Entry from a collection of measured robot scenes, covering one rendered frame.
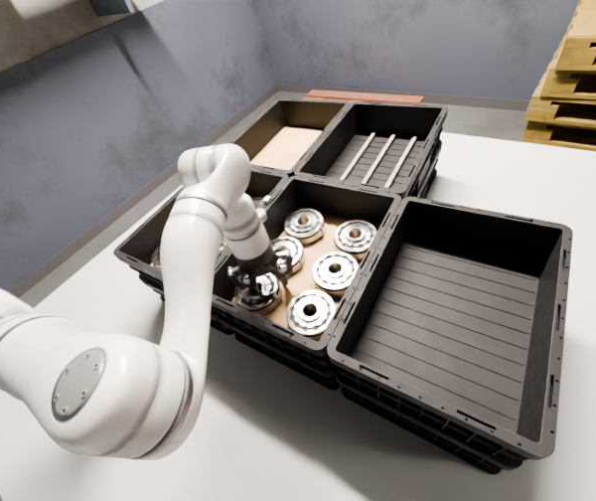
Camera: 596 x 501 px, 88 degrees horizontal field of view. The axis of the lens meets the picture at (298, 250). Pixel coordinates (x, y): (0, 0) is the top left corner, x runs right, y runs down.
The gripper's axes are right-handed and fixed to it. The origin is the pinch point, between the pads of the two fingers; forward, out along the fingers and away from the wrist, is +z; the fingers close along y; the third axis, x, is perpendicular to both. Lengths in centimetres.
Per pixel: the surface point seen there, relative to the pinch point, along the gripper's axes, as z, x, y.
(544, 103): 36, 80, 149
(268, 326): -7.6, -14.3, -1.0
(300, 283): 2.4, -0.5, 6.6
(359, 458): 15.4, -33.9, 6.7
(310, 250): 2.4, 8.4, 11.6
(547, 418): -8, -39, 30
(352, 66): 57, 254, 114
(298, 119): -1, 70, 25
